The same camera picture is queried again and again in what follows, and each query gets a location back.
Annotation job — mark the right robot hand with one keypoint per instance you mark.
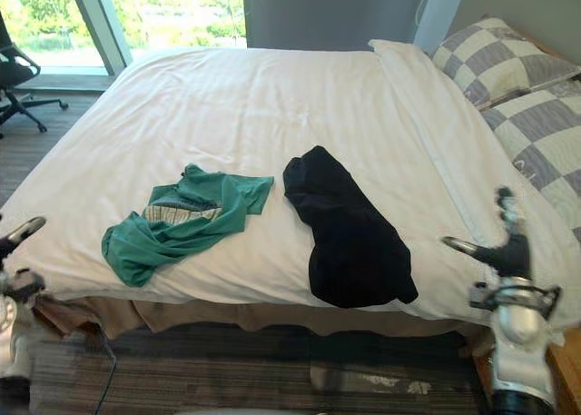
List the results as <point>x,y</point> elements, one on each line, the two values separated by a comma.
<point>510,247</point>

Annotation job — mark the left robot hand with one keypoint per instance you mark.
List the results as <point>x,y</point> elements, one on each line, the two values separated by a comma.
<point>18,234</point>

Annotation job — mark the tan bed skirt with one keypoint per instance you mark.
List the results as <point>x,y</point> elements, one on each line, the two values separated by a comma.
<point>227,317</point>

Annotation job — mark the checkered quilted pillow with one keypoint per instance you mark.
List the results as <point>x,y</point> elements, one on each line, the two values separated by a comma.
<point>499,61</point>
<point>542,138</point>

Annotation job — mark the black office chair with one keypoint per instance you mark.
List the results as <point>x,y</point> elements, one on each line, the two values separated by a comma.
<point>18,83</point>

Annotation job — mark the green t-shirt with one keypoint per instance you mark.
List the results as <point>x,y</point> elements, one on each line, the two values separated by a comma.
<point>181,224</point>

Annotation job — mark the black garment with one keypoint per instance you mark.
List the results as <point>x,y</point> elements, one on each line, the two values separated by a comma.
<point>345,233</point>

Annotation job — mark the white duvet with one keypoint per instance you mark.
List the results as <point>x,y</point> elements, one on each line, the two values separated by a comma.
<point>254,170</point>

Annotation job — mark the window frame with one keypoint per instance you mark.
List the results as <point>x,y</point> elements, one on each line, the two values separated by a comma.
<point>102,24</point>

